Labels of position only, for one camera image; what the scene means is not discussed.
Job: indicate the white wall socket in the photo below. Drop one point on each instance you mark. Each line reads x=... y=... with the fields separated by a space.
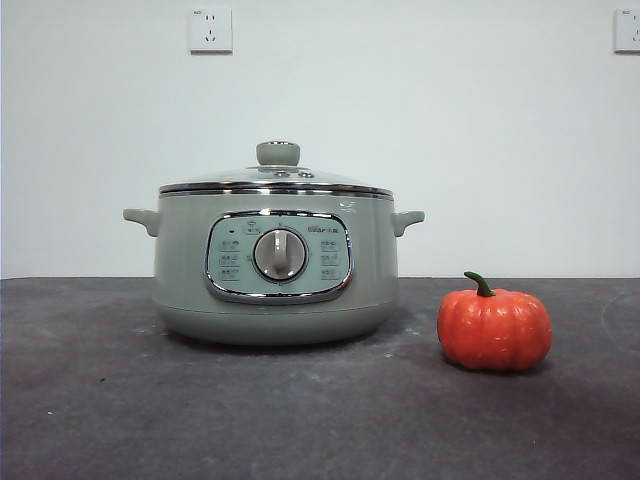
x=210 y=30
x=629 y=31

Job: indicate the glass lid with green knob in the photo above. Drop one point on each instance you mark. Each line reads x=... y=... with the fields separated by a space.
x=278 y=152

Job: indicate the pale green electric cooking pot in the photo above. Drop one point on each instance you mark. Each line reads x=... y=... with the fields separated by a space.
x=180 y=250

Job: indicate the small orange pumpkin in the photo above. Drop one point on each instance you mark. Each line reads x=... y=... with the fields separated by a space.
x=495 y=330

